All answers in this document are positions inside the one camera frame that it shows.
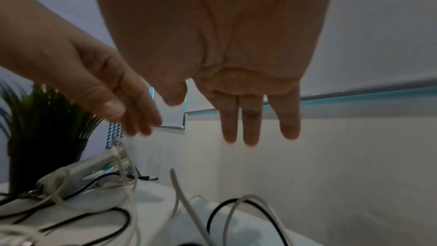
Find grey oblong device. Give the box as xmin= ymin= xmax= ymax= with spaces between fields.
xmin=33 ymin=153 xmax=132 ymax=203

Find pile of cables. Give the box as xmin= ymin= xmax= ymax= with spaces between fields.
xmin=0 ymin=139 xmax=291 ymax=246

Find person's left hand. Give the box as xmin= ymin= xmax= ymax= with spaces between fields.
xmin=0 ymin=0 xmax=163 ymax=137

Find wide white roller blind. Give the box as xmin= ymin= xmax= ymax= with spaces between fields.
xmin=186 ymin=0 xmax=437 ymax=115

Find person's right hand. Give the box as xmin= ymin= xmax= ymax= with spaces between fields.
xmin=86 ymin=0 xmax=337 ymax=148

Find green plant in black pot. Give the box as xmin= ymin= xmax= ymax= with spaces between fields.
xmin=0 ymin=81 xmax=103 ymax=194

